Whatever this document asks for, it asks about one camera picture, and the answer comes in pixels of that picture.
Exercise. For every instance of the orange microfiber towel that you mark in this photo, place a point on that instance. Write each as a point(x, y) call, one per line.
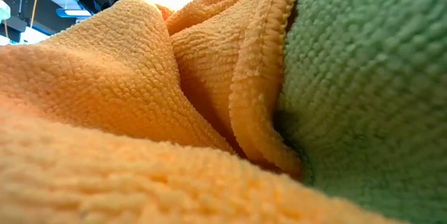
point(104, 95)

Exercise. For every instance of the green microfiber towel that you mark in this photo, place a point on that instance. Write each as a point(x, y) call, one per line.
point(366, 77)

